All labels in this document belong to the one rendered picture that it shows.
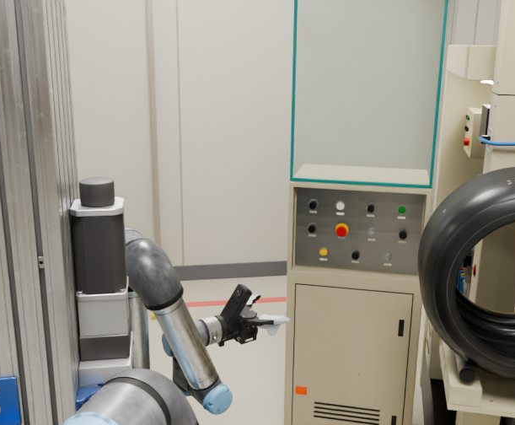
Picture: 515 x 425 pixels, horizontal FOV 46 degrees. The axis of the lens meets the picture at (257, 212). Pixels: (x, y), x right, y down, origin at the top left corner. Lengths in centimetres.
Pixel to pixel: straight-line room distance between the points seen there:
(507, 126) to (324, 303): 103
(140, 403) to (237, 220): 396
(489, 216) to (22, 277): 115
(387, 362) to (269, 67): 261
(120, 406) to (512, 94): 156
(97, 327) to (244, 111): 358
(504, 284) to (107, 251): 145
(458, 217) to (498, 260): 47
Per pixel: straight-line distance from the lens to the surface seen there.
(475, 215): 169
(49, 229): 98
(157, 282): 137
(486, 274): 215
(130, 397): 84
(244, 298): 168
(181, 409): 91
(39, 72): 94
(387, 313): 256
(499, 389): 204
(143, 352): 158
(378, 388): 272
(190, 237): 475
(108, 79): 454
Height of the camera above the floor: 180
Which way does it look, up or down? 16 degrees down
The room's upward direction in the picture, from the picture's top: 1 degrees clockwise
